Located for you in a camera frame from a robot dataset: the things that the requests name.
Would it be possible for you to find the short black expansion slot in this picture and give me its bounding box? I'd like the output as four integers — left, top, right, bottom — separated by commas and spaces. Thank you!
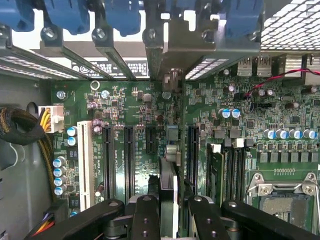
145, 125, 158, 154

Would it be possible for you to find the red and black wire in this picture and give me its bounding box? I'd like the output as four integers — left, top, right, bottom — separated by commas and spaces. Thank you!
242, 68, 320, 98

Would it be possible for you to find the dark grey PC case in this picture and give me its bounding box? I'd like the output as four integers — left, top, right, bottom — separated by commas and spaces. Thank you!
0, 0, 320, 240

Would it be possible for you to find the green RAM stick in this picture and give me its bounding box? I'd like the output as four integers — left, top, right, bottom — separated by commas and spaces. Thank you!
206, 143, 225, 210

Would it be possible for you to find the power wire with white plug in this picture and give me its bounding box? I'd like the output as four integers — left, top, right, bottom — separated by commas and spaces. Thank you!
0, 104, 65, 201

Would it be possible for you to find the CPU socket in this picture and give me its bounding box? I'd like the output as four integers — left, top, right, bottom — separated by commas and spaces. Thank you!
246, 171, 320, 233

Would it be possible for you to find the white expansion slot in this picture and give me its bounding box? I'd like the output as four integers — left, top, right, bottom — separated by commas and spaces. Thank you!
76, 120, 96, 213

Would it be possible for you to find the green motherboard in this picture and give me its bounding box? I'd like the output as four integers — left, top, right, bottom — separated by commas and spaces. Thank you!
49, 53, 320, 240

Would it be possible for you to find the small finned heatsink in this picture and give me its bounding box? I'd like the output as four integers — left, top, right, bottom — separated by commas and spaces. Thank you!
284, 54, 309, 81

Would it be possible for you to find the coloured wire bundle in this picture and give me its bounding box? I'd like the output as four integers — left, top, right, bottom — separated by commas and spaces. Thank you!
29, 211, 56, 238

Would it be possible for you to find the black RAM slot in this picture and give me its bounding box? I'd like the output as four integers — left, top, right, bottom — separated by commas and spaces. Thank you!
223, 138, 233, 202
231, 137, 245, 202
239, 138, 255, 201

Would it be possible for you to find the long black expansion slot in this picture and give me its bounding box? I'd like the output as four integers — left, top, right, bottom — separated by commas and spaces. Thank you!
186, 125, 201, 196
123, 125, 136, 204
101, 125, 115, 201

